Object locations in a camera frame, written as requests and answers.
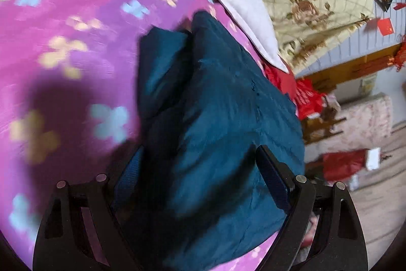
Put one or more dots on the white folded cloth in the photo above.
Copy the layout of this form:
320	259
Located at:
253	13

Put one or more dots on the pink floral bed sheet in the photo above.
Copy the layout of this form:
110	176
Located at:
69	52

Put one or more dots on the teal blue puffer jacket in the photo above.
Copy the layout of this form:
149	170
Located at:
215	118

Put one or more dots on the red plastic bag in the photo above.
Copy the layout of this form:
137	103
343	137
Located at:
309	98

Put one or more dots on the red cloth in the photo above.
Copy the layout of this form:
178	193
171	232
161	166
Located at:
280	80

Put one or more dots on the wooden chair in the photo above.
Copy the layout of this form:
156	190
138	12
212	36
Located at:
323	125

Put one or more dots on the small red flag sticker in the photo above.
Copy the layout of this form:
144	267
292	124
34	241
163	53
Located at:
385	26

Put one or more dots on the small white box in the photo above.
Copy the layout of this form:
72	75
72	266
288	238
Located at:
374	158

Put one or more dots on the dark red bag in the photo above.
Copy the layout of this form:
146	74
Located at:
344	164

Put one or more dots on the pink floral sofa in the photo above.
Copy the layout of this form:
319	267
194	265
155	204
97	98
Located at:
361	121

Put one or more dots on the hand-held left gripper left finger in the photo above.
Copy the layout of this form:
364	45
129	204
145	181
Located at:
133	164

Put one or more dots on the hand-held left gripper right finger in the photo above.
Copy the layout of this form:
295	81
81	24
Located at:
273	177

